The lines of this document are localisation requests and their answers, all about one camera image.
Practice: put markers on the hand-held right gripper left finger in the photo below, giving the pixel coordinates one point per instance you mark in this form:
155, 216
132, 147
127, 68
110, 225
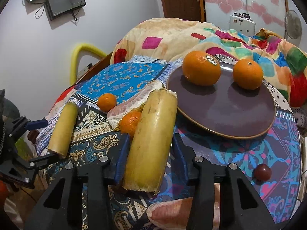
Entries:
121, 159

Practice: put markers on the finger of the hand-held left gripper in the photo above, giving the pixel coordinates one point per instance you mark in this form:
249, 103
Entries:
36, 124
39, 161

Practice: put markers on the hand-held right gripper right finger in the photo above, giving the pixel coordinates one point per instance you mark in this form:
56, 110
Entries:
178, 149

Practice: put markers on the thin yellow sugarcane piece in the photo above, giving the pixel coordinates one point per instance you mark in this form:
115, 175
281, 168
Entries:
62, 129

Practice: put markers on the thick yellow sugarcane piece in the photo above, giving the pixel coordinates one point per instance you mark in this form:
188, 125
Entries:
150, 139

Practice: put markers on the small mandarin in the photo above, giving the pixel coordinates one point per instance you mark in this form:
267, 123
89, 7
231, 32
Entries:
130, 124
107, 102

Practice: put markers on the clear plastic bag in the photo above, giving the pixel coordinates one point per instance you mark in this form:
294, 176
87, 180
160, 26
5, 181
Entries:
124, 109

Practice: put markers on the purple round plate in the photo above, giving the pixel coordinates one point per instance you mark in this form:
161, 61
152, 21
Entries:
223, 115

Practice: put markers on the blue patterned cloth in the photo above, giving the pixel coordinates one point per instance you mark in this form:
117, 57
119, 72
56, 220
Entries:
239, 155

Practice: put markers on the peeled pomelo segment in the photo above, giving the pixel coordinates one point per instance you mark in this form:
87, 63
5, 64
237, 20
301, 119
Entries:
168, 214

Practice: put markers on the large orange with sticker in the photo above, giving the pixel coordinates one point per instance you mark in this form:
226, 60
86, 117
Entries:
200, 69

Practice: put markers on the dark red plum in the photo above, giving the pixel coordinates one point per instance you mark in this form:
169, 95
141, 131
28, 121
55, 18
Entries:
262, 172

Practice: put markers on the yellow foam tube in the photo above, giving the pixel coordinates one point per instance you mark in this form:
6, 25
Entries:
82, 48

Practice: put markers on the large plain orange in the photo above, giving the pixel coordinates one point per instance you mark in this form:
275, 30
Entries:
247, 74

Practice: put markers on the colourful patchwork blanket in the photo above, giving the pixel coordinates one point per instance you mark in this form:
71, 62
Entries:
168, 36

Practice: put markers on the white box appliance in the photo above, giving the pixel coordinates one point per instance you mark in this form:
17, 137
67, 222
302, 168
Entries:
241, 24

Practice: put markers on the white standing fan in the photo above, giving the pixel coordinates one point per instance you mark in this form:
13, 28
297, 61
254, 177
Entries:
293, 25

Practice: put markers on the white wall socket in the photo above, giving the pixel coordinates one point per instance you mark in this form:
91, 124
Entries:
85, 68

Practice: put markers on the wooden bed frame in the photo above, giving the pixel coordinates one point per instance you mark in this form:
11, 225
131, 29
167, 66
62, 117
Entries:
96, 66

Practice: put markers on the black wall-mounted monitor box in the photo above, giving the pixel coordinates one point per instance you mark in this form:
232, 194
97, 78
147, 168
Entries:
64, 3

